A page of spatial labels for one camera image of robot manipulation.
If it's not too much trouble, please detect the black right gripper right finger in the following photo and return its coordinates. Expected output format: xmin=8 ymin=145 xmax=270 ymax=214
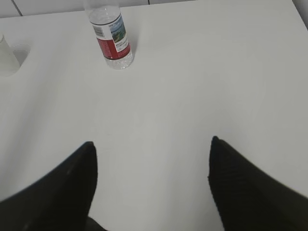
xmin=208 ymin=136 xmax=308 ymax=231

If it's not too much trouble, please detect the clear water bottle red label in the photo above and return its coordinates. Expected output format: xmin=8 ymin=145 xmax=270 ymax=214
xmin=83 ymin=0 xmax=133 ymax=70

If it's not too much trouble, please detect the white paper cup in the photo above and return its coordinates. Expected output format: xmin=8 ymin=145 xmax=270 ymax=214
xmin=0 ymin=33 xmax=20 ymax=77

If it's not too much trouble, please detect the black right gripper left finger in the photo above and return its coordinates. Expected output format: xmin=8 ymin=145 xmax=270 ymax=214
xmin=0 ymin=141 xmax=98 ymax=231

